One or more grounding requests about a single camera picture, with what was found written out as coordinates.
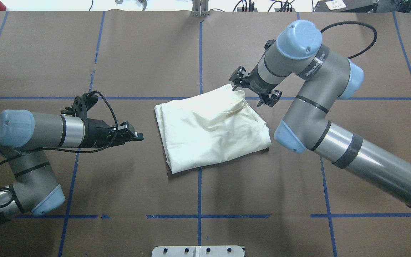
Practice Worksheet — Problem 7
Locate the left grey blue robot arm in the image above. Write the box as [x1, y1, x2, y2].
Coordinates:
[0, 110, 144, 225]

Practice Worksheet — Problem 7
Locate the cream long-sleeve cat shirt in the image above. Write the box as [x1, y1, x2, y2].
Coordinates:
[154, 84, 272, 174]

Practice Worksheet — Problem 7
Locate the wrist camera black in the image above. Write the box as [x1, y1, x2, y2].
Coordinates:
[264, 39, 276, 52]
[61, 93, 98, 120]

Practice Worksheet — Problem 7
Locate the aluminium frame post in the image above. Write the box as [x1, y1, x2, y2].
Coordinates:
[192, 0, 210, 17]

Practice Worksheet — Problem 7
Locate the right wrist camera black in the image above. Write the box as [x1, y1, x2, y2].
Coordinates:
[264, 39, 276, 52]

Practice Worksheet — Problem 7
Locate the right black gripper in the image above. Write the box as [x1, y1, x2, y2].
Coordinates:
[229, 66, 283, 107]

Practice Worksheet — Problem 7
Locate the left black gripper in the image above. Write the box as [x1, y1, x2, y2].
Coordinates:
[83, 119, 144, 148]

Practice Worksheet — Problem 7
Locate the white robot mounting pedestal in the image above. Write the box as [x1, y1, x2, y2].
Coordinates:
[151, 245, 246, 257]

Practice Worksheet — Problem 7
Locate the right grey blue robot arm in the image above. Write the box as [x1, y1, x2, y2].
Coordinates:
[229, 19, 411, 209]

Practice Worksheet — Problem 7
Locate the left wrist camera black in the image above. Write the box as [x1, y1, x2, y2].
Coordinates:
[61, 93, 98, 120]

